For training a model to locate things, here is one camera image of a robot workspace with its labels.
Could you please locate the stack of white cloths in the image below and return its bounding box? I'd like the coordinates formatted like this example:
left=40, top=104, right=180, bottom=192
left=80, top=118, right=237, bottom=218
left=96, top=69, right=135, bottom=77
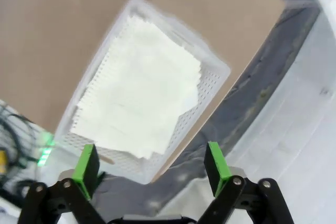
left=70, top=15, right=203, bottom=161

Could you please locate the black cable bundle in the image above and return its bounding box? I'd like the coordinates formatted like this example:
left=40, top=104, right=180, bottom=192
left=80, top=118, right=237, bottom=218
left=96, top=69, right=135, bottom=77
left=0, top=103, right=40, bottom=183

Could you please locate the green indicator light strip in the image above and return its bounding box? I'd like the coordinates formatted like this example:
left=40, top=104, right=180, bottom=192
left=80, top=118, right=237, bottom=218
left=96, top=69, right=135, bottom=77
left=36, top=132, right=56, bottom=167

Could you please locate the white perforated plastic basket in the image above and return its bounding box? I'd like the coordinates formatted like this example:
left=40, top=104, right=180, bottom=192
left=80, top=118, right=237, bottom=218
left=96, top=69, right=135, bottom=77
left=54, top=0, right=232, bottom=185

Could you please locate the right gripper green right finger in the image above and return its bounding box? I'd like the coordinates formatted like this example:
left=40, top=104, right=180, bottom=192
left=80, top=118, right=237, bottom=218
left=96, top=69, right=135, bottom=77
left=202, top=142, right=295, bottom=224

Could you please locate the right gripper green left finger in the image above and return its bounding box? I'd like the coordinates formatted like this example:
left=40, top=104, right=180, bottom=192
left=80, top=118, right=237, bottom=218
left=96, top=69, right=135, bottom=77
left=18, top=144, right=107, bottom=224

